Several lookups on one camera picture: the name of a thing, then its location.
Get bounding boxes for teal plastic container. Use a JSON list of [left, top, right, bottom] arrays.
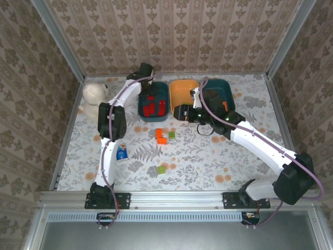
[[137, 81, 170, 122], [200, 78, 237, 118]]

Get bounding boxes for grey metal panel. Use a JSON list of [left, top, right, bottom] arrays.
[[23, 208, 333, 250]]

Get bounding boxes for thin aluminium wall rail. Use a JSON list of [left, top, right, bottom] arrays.
[[84, 72, 268, 79]]

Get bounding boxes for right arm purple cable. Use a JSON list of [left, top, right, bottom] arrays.
[[192, 77, 326, 230]]

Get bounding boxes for small blue carton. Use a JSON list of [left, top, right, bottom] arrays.
[[116, 144, 129, 161]]

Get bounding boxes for white teddy bear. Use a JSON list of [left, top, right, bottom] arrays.
[[78, 82, 110, 120]]

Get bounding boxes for aluminium frame post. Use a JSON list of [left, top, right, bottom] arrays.
[[266, 0, 318, 78], [29, 0, 86, 80]]

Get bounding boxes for slotted grey cable duct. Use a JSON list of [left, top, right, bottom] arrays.
[[48, 211, 244, 222]]

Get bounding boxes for orange plastic container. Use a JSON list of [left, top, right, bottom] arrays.
[[169, 79, 200, 114]]

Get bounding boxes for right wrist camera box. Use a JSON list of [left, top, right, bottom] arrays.
[[189, 87, 202, 108]]

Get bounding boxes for aluminium table edge rail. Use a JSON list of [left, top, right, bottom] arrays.
[[39, 190, 318, 209]]

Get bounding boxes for floral table cover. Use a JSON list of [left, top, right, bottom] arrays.
[[56, 74, 299, 192]]

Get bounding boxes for thin black cable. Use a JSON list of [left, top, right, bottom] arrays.
[[196, 122, 216, 136]]

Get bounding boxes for aluminium side rail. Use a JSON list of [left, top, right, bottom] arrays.
[[48, 77, 88, 191], [264, 74, 308, 190]]

